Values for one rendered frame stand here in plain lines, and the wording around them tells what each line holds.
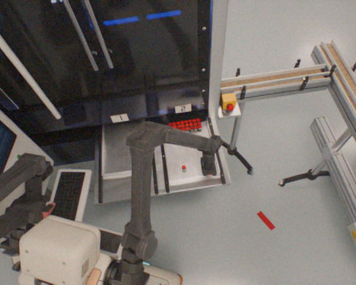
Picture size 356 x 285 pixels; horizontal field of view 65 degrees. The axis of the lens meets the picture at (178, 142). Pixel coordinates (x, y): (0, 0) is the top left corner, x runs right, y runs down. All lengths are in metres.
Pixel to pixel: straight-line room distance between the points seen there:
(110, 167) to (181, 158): 0.38
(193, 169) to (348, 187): 0.98
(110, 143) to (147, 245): 0.79
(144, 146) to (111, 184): 0.73
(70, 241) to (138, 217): 0.21
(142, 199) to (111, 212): 1.53
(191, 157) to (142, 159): 0.70
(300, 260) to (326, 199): 0.53
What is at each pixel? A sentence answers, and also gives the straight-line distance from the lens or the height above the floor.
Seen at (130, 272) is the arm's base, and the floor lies 1.23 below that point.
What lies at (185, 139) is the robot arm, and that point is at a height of 1.35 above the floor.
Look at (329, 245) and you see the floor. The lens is 2.44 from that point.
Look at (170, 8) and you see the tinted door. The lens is 1.09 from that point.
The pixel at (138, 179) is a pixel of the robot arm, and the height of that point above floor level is 1.44.
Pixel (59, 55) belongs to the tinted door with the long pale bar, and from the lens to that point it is 1.24.
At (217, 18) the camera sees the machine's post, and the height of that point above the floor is 1.54.
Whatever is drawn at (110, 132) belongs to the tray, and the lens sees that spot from 1.66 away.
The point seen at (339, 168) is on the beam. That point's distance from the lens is 2.03.
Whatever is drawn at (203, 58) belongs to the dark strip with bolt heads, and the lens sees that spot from 1.26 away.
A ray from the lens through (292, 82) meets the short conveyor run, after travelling 1.80.
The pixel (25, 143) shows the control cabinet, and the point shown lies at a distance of 1.54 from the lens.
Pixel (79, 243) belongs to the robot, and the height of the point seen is 1.36.
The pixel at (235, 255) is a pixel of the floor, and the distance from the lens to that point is 2.26.
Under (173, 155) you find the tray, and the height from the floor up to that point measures 0.88.
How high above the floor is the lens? 2.22
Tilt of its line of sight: 60 degrees down
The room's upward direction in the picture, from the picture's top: 8 degrees counter-clockwise
